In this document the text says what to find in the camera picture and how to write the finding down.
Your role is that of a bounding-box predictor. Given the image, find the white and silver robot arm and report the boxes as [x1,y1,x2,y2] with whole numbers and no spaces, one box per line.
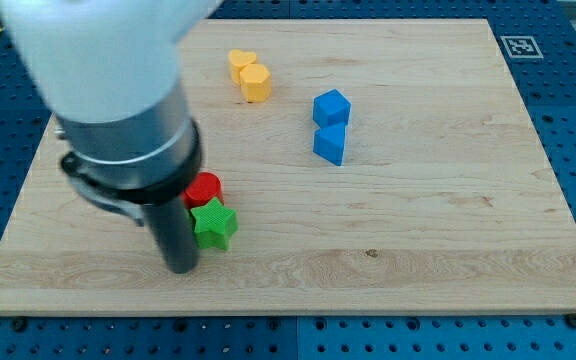
[0,0,217,273]

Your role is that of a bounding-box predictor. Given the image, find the yellow hexagon block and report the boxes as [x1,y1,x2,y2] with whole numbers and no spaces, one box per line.
[240,64,272,103]

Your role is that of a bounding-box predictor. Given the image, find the wooden board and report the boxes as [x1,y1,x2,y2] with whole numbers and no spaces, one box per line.
[0,19,576,317]

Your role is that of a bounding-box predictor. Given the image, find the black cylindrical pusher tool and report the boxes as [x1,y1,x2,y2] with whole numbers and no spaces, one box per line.
[142,197,199,274]

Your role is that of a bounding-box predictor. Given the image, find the blue triangle block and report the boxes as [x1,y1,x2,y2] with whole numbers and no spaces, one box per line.
[313,123,346,166]

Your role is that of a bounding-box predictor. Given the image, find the yellow heart block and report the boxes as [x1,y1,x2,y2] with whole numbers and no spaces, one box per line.
[228,49,258,85]

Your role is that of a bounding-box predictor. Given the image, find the green star block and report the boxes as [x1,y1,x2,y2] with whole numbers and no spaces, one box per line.
[190,197,239,251]

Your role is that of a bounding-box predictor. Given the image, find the red cylinder block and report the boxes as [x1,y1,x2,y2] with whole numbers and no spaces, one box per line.
[181,172,225,209]

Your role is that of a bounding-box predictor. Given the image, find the fiducial marker tag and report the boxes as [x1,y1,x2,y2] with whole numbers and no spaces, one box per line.
[501,35,543,59]

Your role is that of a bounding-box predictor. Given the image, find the blue cube block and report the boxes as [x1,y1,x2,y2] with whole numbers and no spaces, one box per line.
[312,89,351,127]

